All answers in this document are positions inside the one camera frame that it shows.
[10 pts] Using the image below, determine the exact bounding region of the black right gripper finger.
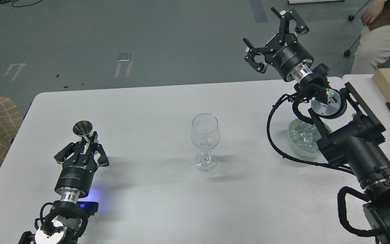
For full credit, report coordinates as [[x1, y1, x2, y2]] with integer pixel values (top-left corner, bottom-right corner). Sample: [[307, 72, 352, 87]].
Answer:
[[271, 7, 310, 45], [243, 38, 275, 74]]

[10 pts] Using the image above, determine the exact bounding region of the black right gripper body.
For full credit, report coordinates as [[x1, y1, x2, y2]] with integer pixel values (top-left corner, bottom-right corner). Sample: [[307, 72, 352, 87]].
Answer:
[[265, 34, 314, 82]]

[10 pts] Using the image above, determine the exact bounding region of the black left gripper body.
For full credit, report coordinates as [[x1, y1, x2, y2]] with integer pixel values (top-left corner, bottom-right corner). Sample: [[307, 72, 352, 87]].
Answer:
[[55, 160, 98, 204]]

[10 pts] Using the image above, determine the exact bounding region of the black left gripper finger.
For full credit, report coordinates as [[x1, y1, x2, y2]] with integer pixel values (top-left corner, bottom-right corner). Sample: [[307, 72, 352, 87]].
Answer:
[[83, 131, 110, 168], [54, 142, 85, 165]]

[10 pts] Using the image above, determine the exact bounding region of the steel cocktail jigger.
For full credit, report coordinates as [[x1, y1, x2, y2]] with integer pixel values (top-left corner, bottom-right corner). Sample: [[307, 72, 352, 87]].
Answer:
[[72, 120, 94, 152]]

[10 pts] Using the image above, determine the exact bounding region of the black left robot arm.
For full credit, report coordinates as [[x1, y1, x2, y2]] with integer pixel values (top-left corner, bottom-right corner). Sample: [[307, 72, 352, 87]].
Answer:
[[19, 130, 109, 244]]

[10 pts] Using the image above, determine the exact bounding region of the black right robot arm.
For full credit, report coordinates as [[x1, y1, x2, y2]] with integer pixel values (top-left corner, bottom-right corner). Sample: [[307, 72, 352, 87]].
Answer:
[[243, 7, 390, 244]]

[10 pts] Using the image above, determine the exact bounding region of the green bowl of ice cubes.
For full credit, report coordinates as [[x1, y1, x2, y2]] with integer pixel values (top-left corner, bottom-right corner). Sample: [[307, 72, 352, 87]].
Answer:
[[287, 119, 322, 158]]

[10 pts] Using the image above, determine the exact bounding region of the clear wine glass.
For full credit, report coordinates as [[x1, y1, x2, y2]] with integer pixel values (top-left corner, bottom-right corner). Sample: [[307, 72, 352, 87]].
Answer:
[[191, 113, 221, 171]]

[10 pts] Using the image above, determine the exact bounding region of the seated person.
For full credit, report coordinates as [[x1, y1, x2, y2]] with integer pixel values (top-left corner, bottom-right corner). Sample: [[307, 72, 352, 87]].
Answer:
[[351, 0, 390, 74]]

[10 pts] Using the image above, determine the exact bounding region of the black floor cable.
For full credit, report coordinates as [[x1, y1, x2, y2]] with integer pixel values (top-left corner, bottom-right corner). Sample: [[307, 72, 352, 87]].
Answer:
[[0, 0, 43, 15]]

